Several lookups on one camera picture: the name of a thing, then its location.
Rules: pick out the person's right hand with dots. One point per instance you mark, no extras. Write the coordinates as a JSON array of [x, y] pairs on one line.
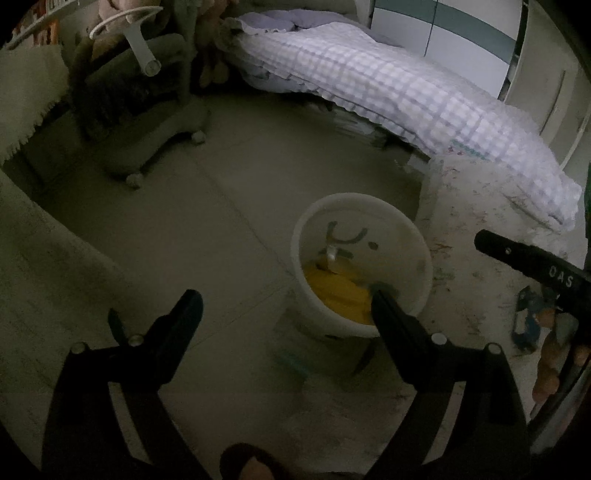
[[547, 369]]

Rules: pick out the white plastic waste bin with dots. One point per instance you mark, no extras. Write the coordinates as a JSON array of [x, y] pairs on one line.
[[406, 258]]

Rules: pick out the pink plush toy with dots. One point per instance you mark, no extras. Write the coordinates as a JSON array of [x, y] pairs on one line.
[[124, 9]]

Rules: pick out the dark slipper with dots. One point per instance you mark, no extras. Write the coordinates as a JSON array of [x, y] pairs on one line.
[[251, 461]]

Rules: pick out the cream fringed blanket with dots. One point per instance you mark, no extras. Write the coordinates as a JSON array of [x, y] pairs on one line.
[[27, 97]]

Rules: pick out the lilac pillow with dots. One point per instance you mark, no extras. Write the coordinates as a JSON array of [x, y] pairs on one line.
[[286, 21]]

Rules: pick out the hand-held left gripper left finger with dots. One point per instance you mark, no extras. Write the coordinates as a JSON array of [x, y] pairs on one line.
[[190, 321]]

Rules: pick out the blue plastic wrapper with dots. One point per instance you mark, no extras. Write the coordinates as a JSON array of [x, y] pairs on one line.
[[526, 323]]

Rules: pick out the white shelf rail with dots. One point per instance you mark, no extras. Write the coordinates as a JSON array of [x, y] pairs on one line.
[[32, 25]]

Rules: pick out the pale door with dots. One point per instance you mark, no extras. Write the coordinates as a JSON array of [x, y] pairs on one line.
[[549, 83]]

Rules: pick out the brown plush toy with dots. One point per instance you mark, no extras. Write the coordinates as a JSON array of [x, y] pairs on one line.
[[213, 50]]

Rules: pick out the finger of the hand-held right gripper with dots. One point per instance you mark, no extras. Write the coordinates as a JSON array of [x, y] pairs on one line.
[[503, 251]]

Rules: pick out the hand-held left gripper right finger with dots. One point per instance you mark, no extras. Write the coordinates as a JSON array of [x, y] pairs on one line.
[[383, 314]]

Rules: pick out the grey wheeled chair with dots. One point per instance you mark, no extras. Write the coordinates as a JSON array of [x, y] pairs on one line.
[[152, 120]]

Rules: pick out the yellow orange peel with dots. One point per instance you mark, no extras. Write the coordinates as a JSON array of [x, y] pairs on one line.
[[337, 295]]

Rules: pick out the white plastic piece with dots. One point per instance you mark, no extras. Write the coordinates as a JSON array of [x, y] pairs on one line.
[[331, 258]]

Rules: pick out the bed with checkered quilt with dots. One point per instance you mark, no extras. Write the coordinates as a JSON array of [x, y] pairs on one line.
[[392, 87]]

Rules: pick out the white and teal wardrobe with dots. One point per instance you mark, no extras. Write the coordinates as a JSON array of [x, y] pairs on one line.
[[443, 41]]

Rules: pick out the pale floral cover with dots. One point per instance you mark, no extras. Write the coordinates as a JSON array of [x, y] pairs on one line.
[[41, 258]]

